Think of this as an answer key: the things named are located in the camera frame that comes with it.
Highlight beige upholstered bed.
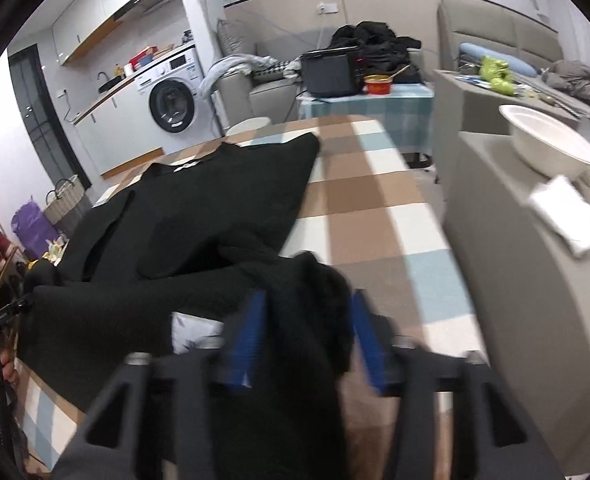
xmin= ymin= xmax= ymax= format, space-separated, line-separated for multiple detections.
xmin=432 ymin=0 xmax=590 ymax=131

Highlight beige upholstered bench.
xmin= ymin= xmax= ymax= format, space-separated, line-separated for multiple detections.
xmin=445 ymin=130 xmax=590 ymax=480

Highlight white plastic basin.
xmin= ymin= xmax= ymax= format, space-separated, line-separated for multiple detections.
xmin=499 ymin=104 xmax=590 ymax=181

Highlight grey white clothing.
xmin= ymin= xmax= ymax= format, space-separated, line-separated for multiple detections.
xmin=199 ymin=53 xmax=276 ymax=98

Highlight green plush toy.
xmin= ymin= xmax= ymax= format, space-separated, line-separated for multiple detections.
xmin=477 ymin=55 xmax=518 ymax=96

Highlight black knit sweater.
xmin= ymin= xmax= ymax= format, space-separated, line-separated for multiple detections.
xmin=17 ymin=132 xmax=356 ymax=480

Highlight white folded cloth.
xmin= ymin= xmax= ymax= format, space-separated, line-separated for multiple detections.
xmin=527 ymin=175 xmax=590 ymax=258

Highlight beige sofa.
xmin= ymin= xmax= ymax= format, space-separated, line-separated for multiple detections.
xmin=215 ymin=67 xmax=326 ymax=136

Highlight pile of black clothes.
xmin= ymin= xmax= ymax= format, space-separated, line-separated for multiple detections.
xmin=330 ymin=21 xmax=423 ymax=86

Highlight red bowl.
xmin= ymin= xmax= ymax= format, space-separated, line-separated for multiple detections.
xmin=364 ymin=74 xmax=393 ymax=96

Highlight white washing machine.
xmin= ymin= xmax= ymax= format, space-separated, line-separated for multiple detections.
xmin=134 ymin=47 xmax=216 ymax=136

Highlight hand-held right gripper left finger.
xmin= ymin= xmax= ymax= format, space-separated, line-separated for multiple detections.
xmin=50 ymin=290 xmax=270 ymax=480

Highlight white kitchen counter cabinet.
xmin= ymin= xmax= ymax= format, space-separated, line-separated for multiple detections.
xmin=72 ymin=77 xmax=166 ymax=181

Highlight grey striped cushion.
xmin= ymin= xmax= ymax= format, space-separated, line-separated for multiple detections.
xmin=217 ymin=19 xmax=253 ymax=56

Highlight black white checked pillow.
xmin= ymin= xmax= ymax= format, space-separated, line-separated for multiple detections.
xmin=252 ymin=59 xmax=306 ymax=81

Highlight white round stool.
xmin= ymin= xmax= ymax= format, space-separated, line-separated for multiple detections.
xmin=225 ymin=116 xmax=273 ymax=137

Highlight table with blue checked cloth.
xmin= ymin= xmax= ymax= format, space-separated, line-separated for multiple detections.
xmin=295 ymin=82 xmax=436 ymax=168

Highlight purple bag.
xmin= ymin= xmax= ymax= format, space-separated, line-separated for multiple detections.
xmin=11 ymin=202 xmax=58 ymax=261

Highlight yellow flowers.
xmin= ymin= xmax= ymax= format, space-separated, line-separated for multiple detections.
xmin=37 ymin=240 xmax=68 ymax=266

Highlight white wall cabinets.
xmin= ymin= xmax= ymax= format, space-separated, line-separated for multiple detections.
xmin=52 ymin=0 xmax=140 ymax=66

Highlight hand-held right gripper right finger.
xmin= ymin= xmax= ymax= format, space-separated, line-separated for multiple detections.
xmin=350 ymin=287 xmax=570 ymax=480

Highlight grey wicker basket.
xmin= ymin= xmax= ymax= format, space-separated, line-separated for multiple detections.
xmin=45 ymin=175 xmax=93 ymax=233

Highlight black framed glass door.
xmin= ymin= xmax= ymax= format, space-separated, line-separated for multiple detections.
xmin=7 ymin=45 xmax=93 ymax=201

